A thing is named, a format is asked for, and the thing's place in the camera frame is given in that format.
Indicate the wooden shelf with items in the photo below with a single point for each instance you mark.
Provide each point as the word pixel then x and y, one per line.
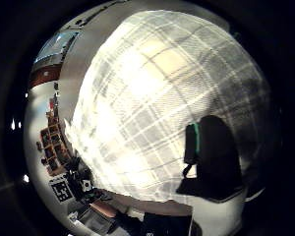
pixel 54 146

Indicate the white cube with black markers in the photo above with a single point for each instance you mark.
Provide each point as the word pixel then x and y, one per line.
pixel 61 191

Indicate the red-brown wall panel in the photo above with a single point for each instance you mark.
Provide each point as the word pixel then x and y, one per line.
pixel 44 74

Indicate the white grey plaid cloth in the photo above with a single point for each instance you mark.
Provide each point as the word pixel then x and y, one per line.
pixel 147 98

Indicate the the person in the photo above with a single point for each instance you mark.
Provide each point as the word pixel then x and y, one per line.
pixel 154 224

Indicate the window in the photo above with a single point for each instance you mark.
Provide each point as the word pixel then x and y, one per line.
pixel 55 46

